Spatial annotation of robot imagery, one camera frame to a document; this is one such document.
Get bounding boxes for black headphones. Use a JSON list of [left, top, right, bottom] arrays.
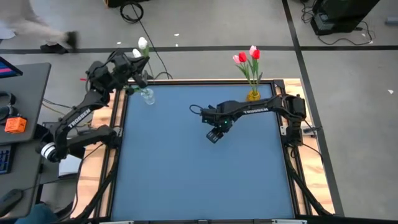
[[0, 91, 18, 125]]

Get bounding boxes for black floor object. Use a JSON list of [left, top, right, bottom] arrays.
[[103, 0, 152, 9]]

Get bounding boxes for orange box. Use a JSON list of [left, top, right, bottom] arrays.
[[4, 116, 28, 134]]

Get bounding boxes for black cable bundle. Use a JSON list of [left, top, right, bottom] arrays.
[[284, 146, 333, 218], [73, 146, 121, 220]]

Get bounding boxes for dark grey keyboard tray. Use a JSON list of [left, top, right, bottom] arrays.
[[0, 139, 47, 219]]

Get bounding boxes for pink artificial tulip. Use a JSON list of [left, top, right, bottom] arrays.
[[248, 45, 258, 94], [232, 54, 256, 94]]

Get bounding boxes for long black floor cable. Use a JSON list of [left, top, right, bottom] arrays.
[[130, 2, 174, 80]]

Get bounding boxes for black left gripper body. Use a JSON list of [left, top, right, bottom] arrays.
[[113, 54, 140, 90]]

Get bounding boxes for black equipment case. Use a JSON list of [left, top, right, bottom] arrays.
[[310, 0, 381, 36]]

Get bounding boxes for black keyboard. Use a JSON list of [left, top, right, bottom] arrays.
[[0, 145, 12, 175]]

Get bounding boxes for white artificial tulip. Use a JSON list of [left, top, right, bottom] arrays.
[[137, 36, 154, 94]]

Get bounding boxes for blue table mat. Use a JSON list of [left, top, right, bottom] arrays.
[[111, 83, 295, 222]]

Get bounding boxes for yellow cable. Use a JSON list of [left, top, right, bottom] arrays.
[[42, 98, 94, 126]]

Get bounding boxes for clear glass vase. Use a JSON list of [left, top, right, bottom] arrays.
[[140, 88, 156, 106]]

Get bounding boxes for white box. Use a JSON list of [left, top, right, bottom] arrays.
[[0, 27, 16, 40]]

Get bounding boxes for coiled black cable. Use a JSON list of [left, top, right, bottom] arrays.
[[120, 1, 145, 24]]

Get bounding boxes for yellow glass vase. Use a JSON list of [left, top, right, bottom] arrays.
[[246, 90, 262, 102]]

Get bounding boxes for computer monitor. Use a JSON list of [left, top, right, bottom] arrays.
[[0, 57, 24, 79]]

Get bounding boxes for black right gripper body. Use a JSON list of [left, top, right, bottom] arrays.
[[200, 100, 240, 133]]

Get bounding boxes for white panel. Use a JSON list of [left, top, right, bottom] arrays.
[[58, 154, 82, 177]]

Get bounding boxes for dark grey desk top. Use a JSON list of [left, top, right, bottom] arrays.
[[0, 63, 52, 146]]

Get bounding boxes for black computer mouse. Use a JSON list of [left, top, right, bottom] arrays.
[[0, 189, 24, 218]]

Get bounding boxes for person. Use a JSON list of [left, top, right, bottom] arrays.
[[14, 203, 60, 224], [0, 0, 79, 54]]

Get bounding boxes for black metal table frame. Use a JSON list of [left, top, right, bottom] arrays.
[[93, 79, 313, 222]]

